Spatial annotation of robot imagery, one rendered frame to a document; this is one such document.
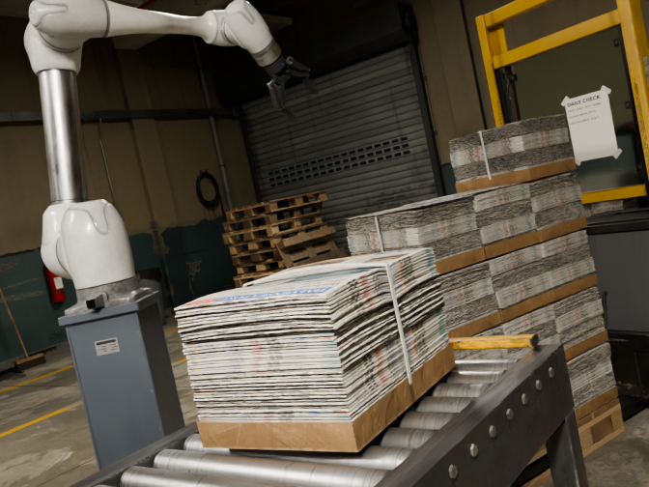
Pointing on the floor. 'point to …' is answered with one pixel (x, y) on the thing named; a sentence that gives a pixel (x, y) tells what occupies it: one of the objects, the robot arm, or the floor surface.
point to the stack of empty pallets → (274, 209)
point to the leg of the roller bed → (567, 455)
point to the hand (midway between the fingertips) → (303, 104)
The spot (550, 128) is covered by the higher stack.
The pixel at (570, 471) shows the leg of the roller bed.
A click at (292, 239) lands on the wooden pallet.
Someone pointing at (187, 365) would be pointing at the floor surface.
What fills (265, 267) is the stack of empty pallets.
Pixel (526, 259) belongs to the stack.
